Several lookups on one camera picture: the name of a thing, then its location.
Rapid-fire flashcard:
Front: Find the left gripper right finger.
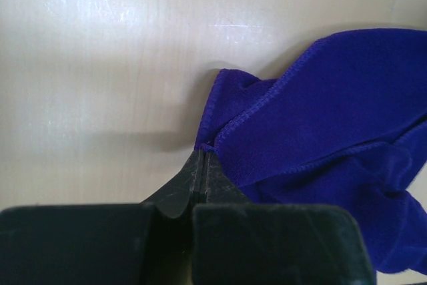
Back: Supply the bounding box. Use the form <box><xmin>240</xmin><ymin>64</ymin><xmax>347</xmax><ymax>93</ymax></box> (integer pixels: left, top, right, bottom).
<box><xmin>192</xmin><ymin>151</ymin><xmax>376</xmax><ymax>284</ymax></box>

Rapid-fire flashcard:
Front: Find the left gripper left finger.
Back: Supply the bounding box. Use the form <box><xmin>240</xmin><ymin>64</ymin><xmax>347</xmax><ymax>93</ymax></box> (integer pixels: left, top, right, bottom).
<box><xmin>1</xmin><ymin>152</ymin><xmax>204</xmax><ymax>284</ymax></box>

